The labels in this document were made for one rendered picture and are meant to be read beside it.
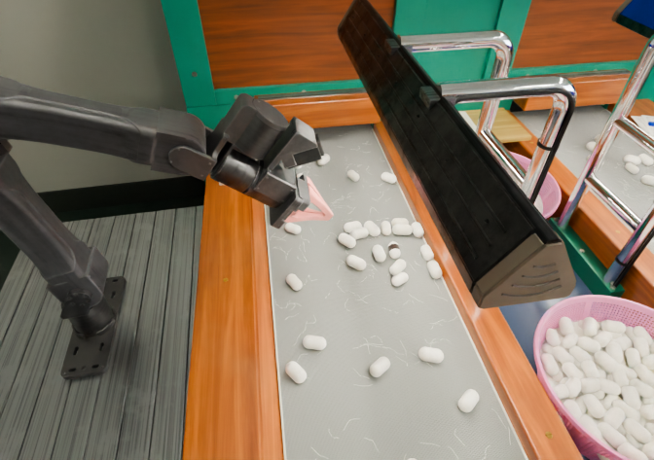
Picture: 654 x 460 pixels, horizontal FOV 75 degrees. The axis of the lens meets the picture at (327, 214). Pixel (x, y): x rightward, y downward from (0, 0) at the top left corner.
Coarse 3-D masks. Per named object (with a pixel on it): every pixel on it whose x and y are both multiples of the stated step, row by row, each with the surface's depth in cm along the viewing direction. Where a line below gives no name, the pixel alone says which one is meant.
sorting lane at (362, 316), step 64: (320, 192) 92; (384, 192) 92; (320, 256) 78; (320, 320) 68; (384, 320) 68; (448, 320) 68; (320, 384) 60; (384, 384) 60; (448, 384) 60; (320, 448) 54; (384, 448) 54; (448, 448) 54; (512, 448) 54
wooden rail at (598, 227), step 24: (504, 144) 109; (528, 144) 102; (552, 168) 94; (552, 216) 94; (576, 216) 86; (600, 216) 83; (600, 240) 80; (624, 240) 78; (648, 264) 73; (624, 288) 76; (648, 288) 71
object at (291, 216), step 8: (312, 192) 64; (312, 200) 64; (320, 200) 66; (320, 208) 67; (328, 208) 68; (288, 216) 65; (296, 216) 66; (304, 216) 67; (312, 216) 68; (320, 216) 68; (328, 216) 69
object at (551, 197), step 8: (520, 160) 98; (528, 160) 96; (552, 176) 91; (544, 184) 93; (552, 184) 91; (544, 192) 92; (552, 192) 90; (560, 192) 87; (544, 200) 92; (552, 200) 89; (560, 200) 85; (544, 208) 90; (552, 208) 85; (544, 216) 82
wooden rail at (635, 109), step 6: (636, 102) 118; (642, 102) 118; (648, 102) 118; (612, 108) 118; (636, 108) 115; (642, 108) 115; (648, 108) 115; (630, 114) 113; (636, 114) 113; (642, 114) 113; (648, 114) 113; (630, 120) 113
